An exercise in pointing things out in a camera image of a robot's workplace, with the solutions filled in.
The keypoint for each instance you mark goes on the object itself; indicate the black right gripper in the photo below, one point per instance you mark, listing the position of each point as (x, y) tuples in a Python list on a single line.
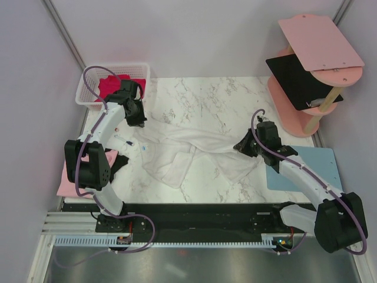
[(242, 145)]

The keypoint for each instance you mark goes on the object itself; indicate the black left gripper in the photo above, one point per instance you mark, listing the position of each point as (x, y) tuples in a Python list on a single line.
[(139, 121)]

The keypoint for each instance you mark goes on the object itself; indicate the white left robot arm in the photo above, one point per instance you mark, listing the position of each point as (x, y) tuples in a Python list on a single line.
[(97, 137)]

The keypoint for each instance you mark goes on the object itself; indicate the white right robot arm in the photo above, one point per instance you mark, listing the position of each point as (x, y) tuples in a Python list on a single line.
[(337, 220)]

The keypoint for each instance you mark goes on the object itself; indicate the red t shirt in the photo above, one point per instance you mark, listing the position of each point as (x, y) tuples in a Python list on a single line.
[(110, 84)]

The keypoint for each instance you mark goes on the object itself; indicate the white plastic basket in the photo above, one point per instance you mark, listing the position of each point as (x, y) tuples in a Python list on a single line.
[(98, 82)]

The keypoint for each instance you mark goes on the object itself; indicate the black t shirt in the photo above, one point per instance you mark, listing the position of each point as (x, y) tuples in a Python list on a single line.
[(116, 162)]

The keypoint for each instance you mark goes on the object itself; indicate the black square sheet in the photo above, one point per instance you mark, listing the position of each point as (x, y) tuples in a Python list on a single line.
[(301, 88)]

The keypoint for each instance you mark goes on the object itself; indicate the light blue mat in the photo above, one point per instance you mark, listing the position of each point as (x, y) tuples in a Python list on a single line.
[(320, 160)]

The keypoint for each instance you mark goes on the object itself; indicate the pink wooden shelf stand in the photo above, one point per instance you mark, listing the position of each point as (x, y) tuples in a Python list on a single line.
[(323, 51)]

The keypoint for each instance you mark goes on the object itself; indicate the pink t shirt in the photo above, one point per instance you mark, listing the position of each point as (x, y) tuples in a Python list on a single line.
[(82, 178)]

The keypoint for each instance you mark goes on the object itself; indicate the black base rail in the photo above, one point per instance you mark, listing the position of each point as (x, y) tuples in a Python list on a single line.
[(190, 221)]

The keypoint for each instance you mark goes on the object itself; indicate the white slotted cable duct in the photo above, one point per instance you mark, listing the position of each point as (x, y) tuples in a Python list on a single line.
[(113, 241)]

